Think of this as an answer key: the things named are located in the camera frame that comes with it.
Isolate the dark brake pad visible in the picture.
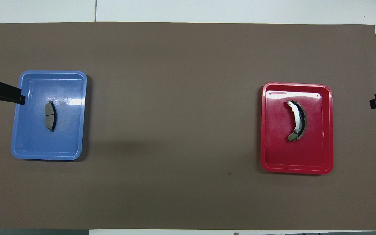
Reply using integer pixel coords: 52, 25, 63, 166
44, 101, 58, 132

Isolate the blue plastic tray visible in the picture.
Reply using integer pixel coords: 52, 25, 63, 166
10, 70, 87, 161

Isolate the red plastic tray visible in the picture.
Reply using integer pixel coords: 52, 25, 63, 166
260, 82, 334, 175

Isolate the brown table mat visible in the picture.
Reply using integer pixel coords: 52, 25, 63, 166
0, 22, 376, 230

